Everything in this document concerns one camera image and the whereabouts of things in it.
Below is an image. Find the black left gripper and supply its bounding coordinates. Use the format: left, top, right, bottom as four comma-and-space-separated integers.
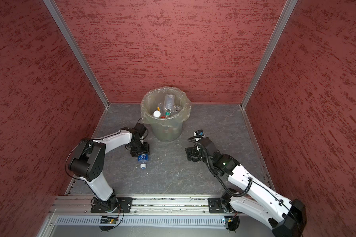
129, 139, 150, 157

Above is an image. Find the blue label bottle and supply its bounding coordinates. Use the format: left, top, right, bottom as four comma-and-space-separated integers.
137, 154, 149, 169

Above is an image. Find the crane label clear bottle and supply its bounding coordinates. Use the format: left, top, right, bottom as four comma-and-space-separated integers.
164, 94, 175, 118

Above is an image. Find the green band square bottle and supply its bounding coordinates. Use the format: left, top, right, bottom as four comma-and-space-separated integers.
153, 106, 164, 119

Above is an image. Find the Pocari Sweat blue bottle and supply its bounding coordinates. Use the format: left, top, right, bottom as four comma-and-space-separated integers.
172, 105, 182, 115

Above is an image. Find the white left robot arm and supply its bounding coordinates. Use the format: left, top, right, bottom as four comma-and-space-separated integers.
68, 123, 149, 213

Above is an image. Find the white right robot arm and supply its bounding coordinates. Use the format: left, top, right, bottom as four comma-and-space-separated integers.
186, 135, 307, 237

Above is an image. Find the clear plastic bin liner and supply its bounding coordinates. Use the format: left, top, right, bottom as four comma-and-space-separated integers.
140, 87, 192, 126

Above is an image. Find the grey mesh waste bin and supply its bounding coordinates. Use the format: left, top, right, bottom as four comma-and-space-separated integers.
149, 102, 183, 142

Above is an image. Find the black corrugated cable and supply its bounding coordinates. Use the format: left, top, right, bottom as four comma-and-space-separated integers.
187, 136, 253, 198

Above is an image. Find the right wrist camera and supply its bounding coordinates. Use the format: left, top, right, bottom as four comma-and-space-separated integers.
194, 129, 205, 137

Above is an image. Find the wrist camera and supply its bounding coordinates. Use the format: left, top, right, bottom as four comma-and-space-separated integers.
194, 129, 205, 137
134, 122, 148, 140

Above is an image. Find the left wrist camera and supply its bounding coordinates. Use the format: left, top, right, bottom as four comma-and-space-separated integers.
134, 122, 148, 140

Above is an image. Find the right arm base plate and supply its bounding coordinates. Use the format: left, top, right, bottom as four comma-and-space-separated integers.
208, 197, 234, 214

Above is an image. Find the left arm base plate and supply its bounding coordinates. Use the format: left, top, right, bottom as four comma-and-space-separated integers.
91, 197, 133, 214

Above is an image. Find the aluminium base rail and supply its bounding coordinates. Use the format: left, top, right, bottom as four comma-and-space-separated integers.
50, 195, 288, 216

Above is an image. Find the white perforated cable duct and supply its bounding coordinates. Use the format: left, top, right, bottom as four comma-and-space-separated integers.
55, 215, 227, 229

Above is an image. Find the left aluminium corner post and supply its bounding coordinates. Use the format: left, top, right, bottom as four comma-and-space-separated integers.
43, 0, 110, 109

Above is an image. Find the aluminium corner post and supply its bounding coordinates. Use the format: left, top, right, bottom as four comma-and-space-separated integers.
241, 0, 298, 110
43, 0, 110, 109

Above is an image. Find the right aluminium corner post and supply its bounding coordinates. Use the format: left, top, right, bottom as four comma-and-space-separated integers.
241, 0, 298, 110

